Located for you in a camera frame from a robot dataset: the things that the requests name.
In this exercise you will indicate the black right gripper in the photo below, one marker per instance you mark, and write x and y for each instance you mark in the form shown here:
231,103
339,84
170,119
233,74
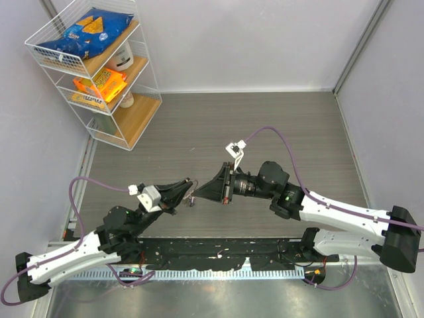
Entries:
218,189

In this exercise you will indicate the yellow blue snack box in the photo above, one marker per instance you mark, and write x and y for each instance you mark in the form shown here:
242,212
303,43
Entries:
87,100

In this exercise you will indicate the aluminium corner frame post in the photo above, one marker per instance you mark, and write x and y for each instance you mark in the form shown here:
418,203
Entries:
371,27

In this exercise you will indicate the orange snack box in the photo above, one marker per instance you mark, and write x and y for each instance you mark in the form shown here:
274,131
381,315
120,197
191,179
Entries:
106,84

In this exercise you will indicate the white wire shelf rack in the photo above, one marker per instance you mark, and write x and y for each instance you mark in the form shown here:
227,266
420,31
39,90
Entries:
113,125

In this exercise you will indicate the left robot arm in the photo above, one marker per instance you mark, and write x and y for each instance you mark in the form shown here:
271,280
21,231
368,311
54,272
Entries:
114,241

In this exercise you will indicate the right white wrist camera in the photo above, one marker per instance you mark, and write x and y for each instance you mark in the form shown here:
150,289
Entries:
236,150

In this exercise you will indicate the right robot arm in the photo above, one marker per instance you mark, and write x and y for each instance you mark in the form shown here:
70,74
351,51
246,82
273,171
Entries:
392,236

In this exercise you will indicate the white paper cup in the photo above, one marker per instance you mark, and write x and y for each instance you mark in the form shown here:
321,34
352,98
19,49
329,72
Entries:
127,100

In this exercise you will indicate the white slotted cable duct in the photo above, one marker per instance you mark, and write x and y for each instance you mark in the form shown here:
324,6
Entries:
245,273

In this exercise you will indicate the blue chips bag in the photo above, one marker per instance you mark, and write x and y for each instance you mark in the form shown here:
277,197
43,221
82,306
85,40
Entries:
90,36

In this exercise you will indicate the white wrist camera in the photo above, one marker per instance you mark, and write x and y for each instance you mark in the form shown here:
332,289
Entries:
150,199
236,150

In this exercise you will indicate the white jar with label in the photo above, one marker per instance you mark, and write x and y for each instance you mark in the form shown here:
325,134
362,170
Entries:
122,59

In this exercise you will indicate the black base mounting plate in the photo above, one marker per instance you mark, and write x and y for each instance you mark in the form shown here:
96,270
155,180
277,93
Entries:
222,254

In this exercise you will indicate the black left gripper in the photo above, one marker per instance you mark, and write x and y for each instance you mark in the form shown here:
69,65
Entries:
169,202

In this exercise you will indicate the bunch of silver keys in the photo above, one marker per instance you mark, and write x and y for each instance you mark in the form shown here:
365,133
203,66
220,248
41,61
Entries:
189,201

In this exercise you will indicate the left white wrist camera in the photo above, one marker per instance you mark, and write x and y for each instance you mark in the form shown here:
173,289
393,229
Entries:
150,199

